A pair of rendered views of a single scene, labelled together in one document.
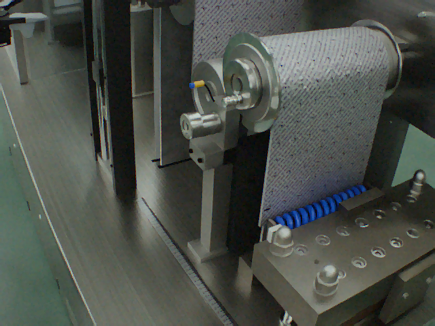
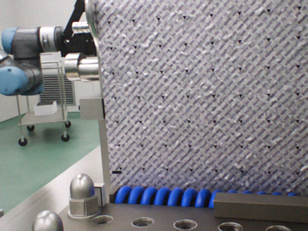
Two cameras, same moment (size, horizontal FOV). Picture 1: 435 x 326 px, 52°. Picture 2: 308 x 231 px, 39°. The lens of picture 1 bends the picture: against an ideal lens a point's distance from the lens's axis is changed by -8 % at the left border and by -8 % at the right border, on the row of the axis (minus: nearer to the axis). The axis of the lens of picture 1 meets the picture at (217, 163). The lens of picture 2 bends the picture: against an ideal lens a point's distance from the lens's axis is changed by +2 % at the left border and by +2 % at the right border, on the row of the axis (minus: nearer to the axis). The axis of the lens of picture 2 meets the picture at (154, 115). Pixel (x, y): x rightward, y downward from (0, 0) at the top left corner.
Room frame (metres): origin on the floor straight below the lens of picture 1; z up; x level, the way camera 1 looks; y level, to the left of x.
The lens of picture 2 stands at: (0.28, -0.49, 1.22)
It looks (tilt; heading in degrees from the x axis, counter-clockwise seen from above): 11 degrees down; 47
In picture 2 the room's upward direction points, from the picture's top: 3 degrees counter-clockwise
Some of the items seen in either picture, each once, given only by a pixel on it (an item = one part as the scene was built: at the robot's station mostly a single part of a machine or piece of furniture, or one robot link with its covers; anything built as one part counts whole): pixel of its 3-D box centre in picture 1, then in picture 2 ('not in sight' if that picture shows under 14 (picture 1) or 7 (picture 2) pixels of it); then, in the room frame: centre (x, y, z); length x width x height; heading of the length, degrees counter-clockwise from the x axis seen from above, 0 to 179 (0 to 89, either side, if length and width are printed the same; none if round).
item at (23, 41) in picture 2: not in sight; (24, 41); (0.87, 0.68, 1.21); 0.11 x 0.08 x 0.09; 136
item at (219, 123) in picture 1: (209, 185); (108, 150); (0.65, 0.01, 1.05); 0.06 x 0.05 x 0.31; 122
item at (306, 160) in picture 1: (323, 161); (202, 125); (0.65, -0.17, 1.11); 0.23 x 0.01 x 0.18; 122
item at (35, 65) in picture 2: not in sight; (27, 76); (0.86, 0.66, 1.12); 0.11 x 0.08 x 0.11; 46
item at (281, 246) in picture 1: (283, 238); (82, 193); (0.52, -0.10, 1.05); 0.04 x 0.04 x 0.04
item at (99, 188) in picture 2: (275, 233); (94, 194); (0.55, -0.10, 1.04); 0.02 x 0.01 x 0.02; 122
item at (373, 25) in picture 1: (369, 60); not in sight; (0.77, -0.26, 1.25); 0.15 x 0.01 x 0.15; 32
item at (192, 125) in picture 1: (191, 125); (76, 67); (0.63, 0.04, 1.18); 0.04 x 0.02 x 0.04; 32
